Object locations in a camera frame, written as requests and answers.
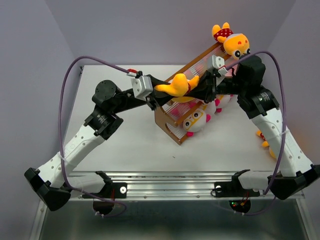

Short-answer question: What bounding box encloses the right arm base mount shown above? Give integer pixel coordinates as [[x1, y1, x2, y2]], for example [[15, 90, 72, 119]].
[[210, 181, 260, 214]]

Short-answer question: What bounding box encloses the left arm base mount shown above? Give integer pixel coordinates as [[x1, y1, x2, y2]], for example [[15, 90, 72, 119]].
[[92, 181, 128, 218]]

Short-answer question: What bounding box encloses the yellow bear plush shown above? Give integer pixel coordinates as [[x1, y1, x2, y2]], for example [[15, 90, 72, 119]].
[[211, 22, 251, 60], [154, 73, 200, 103], [256, 130, 276, 159]]

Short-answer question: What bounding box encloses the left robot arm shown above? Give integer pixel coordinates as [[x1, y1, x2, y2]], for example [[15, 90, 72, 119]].
[[24, 72, 172, 211]]

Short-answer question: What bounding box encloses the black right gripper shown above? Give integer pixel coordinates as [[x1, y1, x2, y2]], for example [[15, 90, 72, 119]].
[[183, 69, 248, 102]]

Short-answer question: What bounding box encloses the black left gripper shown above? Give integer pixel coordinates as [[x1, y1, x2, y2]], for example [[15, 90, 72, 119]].
[[112, 72, 182, 114]]

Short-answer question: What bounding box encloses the aluminium rail frame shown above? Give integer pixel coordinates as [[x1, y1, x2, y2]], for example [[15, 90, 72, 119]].
[[57, 169, 306, 201]]

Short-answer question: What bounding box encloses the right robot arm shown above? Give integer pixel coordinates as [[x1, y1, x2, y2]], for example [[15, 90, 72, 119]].
[[188, 54, 320, 200]]

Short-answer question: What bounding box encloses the white glasses plush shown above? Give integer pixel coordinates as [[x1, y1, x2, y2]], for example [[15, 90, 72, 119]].
[[199, 100, 217, 116], [168, 101, 211, 138], [214, 94, 232, 113]]

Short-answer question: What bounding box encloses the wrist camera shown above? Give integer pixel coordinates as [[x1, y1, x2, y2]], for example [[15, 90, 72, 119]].
[[127, 68, 153, 101], [206, 55, 228, 77]]

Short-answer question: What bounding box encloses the wooden toy shelf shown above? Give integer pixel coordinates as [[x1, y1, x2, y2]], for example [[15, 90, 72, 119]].
[[154, 43, 233, 145]]

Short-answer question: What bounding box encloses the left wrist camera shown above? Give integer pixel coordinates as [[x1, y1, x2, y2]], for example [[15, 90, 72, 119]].
[[127, 68, 153, 101]]

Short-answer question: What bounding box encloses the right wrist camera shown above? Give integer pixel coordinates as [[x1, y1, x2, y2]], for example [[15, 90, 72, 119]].
[[206, 55, 228, 77]]

